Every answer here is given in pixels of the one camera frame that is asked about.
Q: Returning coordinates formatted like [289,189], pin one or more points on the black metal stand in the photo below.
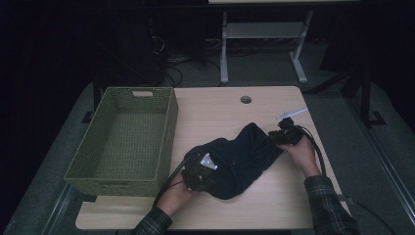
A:
[365,94]

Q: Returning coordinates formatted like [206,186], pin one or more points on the grey table edge bracket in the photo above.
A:
[346,198]

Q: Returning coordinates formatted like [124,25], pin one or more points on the person's right hand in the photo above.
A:
[303,156]

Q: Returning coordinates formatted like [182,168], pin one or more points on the person's left hand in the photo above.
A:
[176,199]

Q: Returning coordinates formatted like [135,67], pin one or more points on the white metal rack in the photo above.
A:
[264,30]

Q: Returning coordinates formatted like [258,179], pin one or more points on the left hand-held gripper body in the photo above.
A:
[197,174]

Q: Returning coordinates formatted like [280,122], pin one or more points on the dark navy shirt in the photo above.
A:
[241,160]

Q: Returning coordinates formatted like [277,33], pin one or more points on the metal floor rail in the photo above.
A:
[60,205]
[385,160]

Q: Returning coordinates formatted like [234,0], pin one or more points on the green woven basket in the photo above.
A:
[130,130]

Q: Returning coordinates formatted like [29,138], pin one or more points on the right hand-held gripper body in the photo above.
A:
[288,135]

